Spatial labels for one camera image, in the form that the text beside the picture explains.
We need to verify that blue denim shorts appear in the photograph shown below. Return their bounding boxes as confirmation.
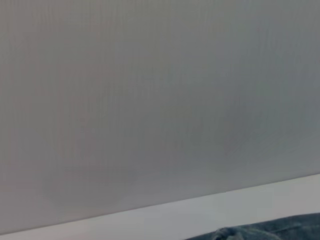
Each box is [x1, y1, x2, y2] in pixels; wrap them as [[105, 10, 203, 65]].
[[184, 212, 320, 240]]

